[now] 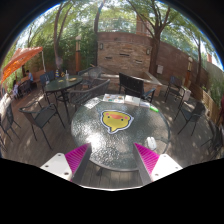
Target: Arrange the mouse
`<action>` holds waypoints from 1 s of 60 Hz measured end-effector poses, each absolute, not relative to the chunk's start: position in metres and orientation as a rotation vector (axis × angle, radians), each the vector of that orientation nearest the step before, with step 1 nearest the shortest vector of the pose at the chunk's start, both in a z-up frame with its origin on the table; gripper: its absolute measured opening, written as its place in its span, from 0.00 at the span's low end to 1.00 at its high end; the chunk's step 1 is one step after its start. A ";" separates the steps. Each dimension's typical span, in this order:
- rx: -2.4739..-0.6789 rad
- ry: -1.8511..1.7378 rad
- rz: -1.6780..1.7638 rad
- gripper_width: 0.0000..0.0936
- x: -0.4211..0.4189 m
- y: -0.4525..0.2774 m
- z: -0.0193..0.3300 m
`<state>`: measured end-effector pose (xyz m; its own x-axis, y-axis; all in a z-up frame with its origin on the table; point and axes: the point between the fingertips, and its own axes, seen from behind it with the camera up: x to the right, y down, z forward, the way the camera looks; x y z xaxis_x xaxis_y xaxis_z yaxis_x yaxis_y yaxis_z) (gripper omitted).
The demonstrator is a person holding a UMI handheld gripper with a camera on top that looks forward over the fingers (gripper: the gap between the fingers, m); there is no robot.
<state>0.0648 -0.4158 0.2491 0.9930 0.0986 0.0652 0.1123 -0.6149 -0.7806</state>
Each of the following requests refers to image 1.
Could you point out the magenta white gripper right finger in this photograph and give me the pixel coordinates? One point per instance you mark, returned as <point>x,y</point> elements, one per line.
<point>153,166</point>

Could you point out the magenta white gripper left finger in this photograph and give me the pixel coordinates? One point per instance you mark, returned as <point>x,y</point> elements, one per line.
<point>70,166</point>

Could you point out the white computer mouse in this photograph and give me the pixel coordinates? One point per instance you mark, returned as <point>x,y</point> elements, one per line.
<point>151,143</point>

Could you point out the yellow chick mouse pad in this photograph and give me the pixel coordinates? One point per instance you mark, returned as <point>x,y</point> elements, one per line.
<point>115,120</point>

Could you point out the round glass patio table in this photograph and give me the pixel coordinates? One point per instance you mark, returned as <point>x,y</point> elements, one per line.
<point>115,151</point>

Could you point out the grey chair front left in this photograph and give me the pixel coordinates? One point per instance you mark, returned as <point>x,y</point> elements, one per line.
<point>41,117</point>

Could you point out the green marker pen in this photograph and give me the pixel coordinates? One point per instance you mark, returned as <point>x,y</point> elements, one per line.
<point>153,108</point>

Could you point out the grey wicker chair near table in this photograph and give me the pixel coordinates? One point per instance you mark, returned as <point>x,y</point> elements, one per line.
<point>79,97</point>

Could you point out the white flat box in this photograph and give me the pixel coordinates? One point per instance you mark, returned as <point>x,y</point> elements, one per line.
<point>132,100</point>

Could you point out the black chair right side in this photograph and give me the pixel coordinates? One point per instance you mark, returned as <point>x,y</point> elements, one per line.
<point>191,112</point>

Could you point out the colourful flat box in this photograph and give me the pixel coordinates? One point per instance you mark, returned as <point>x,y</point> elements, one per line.
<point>113,98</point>

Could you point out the dark round background table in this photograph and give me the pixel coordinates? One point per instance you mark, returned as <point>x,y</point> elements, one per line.
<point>61,85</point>

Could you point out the black chair far right back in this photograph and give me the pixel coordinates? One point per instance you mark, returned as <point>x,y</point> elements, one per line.
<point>174,87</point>

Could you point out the black metal bench chair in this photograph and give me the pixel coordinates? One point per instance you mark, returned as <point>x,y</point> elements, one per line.
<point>135,87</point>

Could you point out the white cup on dark table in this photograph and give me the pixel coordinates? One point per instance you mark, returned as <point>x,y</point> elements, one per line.
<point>67,76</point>

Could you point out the grey chair behind dark table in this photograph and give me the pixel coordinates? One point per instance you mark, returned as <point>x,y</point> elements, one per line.
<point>89,75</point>

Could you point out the seated person in blue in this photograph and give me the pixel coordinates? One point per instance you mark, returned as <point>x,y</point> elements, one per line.
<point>30,76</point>

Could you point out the orange patio umbrella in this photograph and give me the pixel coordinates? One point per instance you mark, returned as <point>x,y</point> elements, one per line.
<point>20,57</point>

